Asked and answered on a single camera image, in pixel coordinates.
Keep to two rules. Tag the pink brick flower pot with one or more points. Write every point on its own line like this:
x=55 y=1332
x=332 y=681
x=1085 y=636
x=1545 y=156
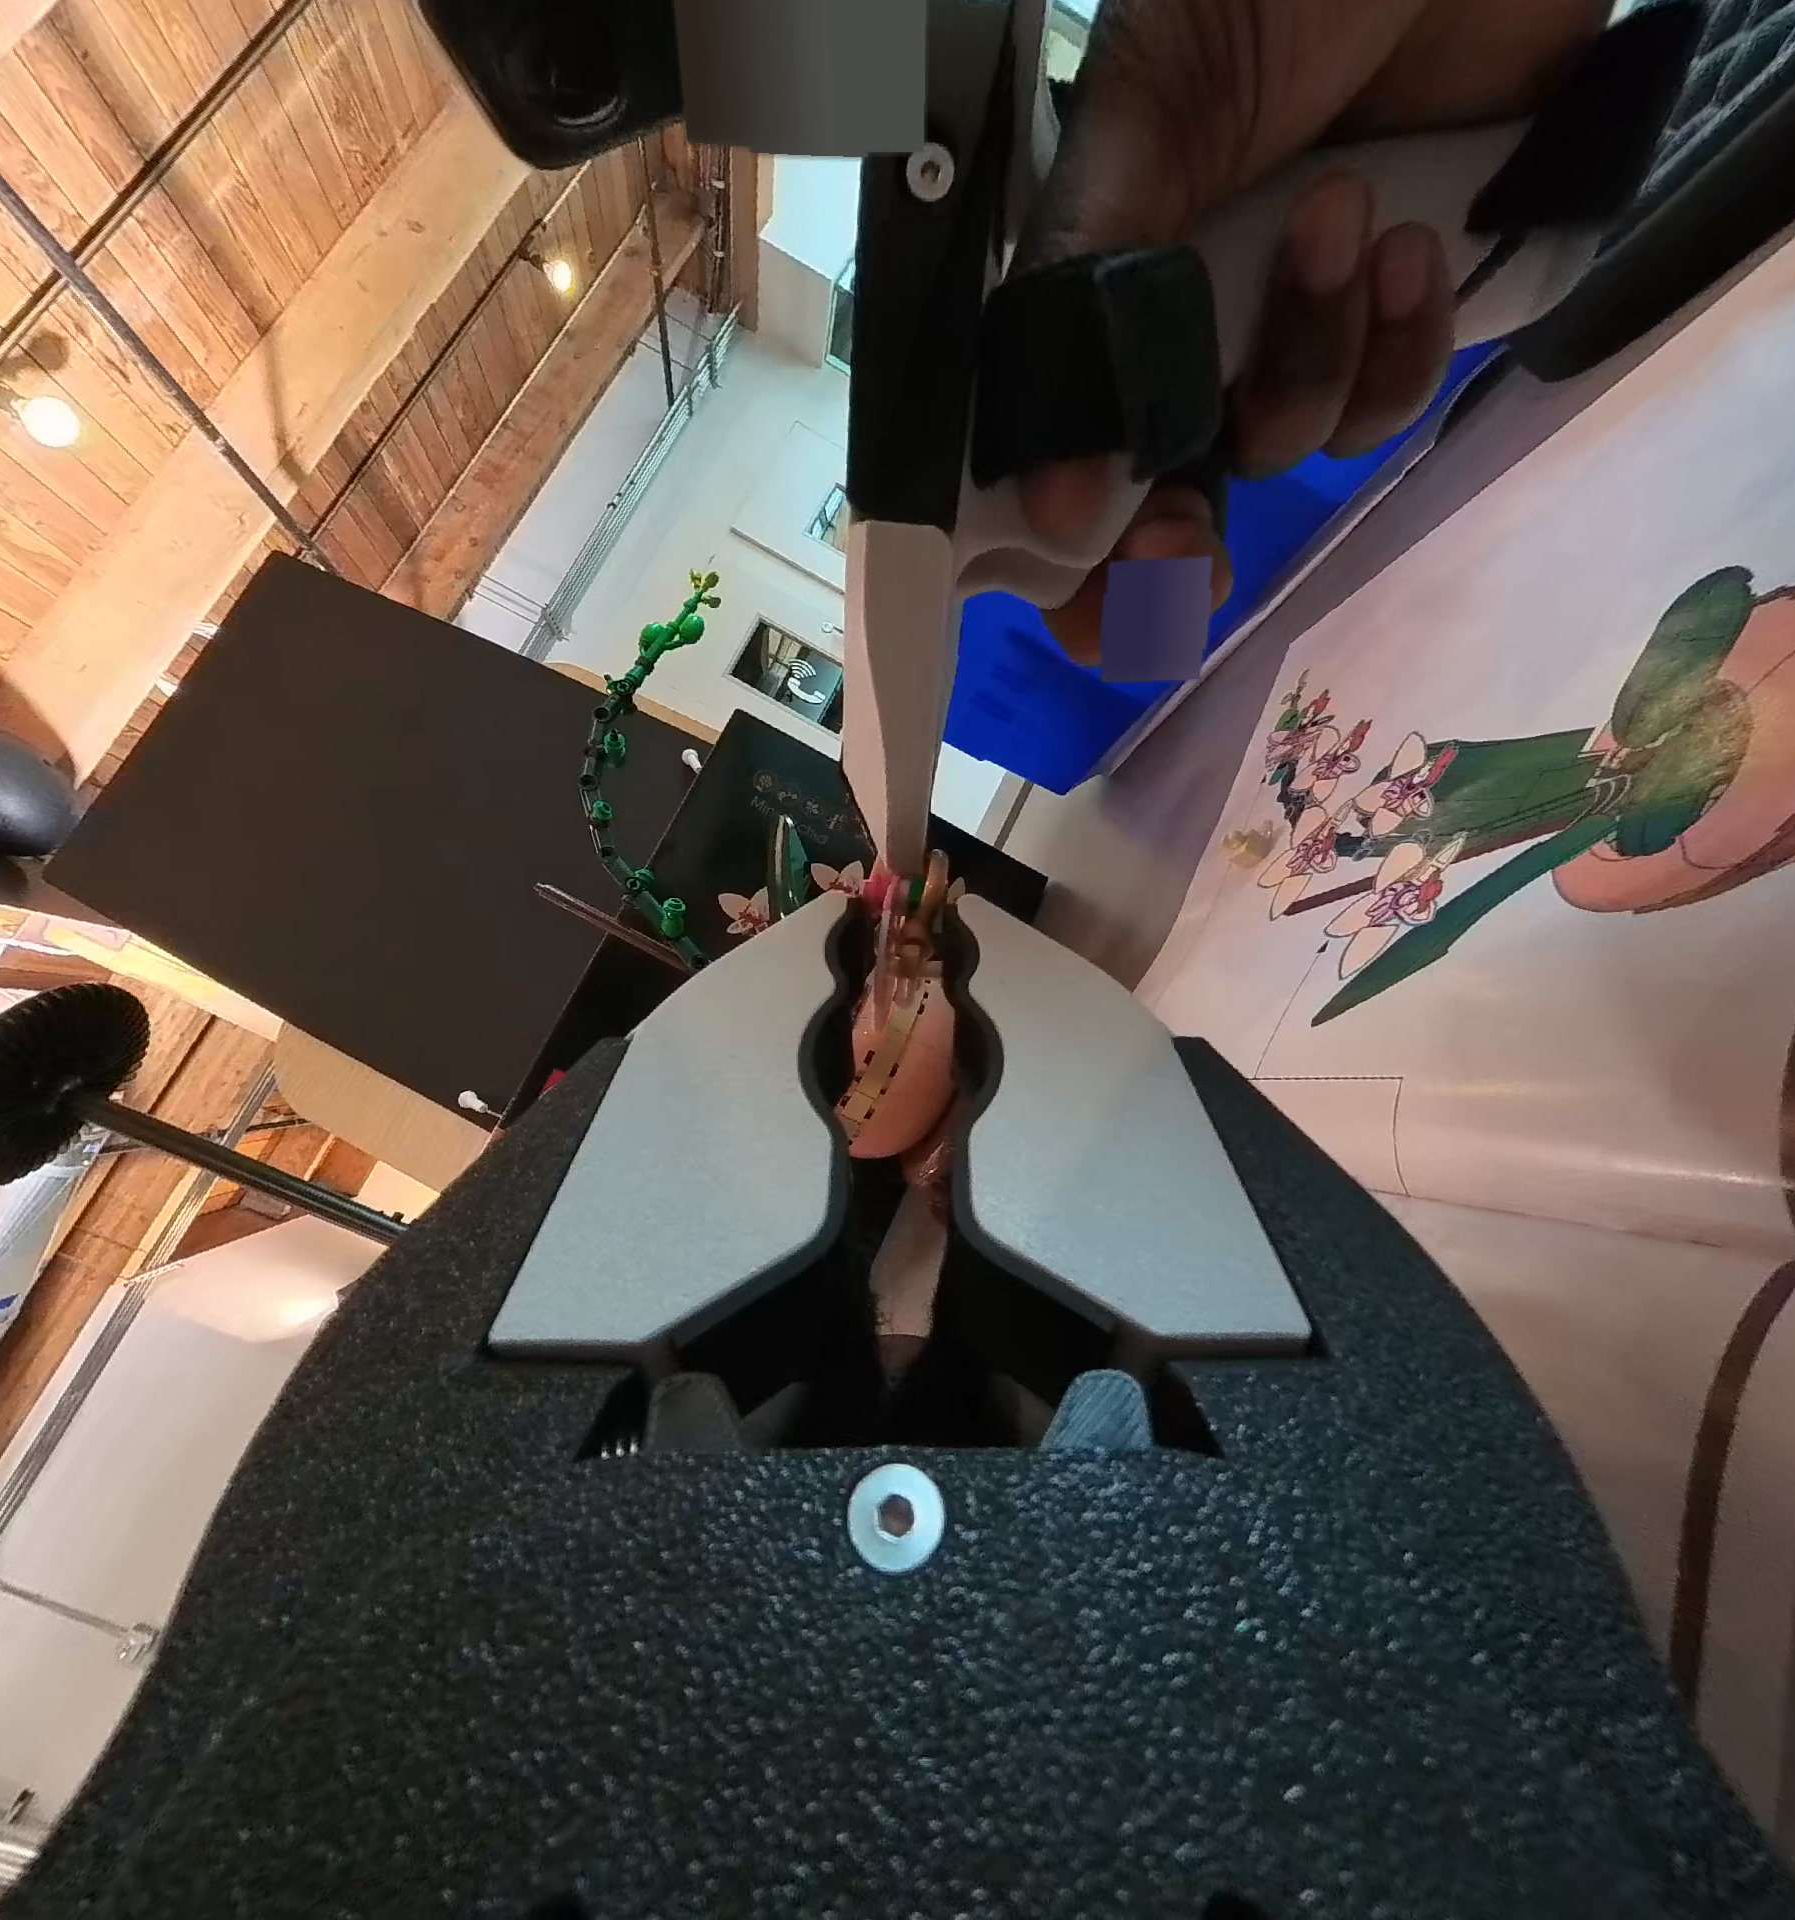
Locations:
x=899 y=1111

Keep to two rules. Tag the person's right hand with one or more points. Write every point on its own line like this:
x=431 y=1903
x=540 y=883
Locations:
x=1258 y=76

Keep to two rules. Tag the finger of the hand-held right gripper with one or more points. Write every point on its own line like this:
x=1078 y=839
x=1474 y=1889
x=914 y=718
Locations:
x=899 y=676

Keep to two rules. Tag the black brick set box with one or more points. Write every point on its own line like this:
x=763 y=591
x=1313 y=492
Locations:
x=746 y=811

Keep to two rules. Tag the black flat panel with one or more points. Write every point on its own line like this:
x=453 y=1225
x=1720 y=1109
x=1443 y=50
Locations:
x=358 y=811

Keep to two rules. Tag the pink and gold flower assembly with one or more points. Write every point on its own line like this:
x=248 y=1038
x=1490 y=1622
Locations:
x=912 y=930

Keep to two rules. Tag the black honeycomb seat cushion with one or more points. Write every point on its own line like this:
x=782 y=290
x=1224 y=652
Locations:
x=1783 y=90

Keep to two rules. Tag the black ribbed disc stand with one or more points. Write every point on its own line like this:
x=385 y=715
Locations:
x=42 y=1080

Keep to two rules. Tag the building instruction booklet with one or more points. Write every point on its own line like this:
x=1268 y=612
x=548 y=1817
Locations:
x=1514 y=930

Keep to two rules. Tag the ceiling spotlight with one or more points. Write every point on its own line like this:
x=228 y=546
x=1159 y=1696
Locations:
x=555 y=273
x=50 y=420

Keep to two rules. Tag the blue plastic bin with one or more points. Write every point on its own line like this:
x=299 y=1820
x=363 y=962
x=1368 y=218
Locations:
x=1034 y=691

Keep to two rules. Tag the green brick plant stem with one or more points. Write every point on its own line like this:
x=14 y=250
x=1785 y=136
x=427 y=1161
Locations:
x=683 y=618

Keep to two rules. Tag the dark wall sign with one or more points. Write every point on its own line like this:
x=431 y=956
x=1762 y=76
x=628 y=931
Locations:
x=792 y=676

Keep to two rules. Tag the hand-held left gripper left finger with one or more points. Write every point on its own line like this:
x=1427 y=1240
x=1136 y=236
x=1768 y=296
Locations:
x=689 y=1156

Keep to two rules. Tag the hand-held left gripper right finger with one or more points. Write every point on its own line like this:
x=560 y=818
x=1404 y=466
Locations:
x=1123 y=1171

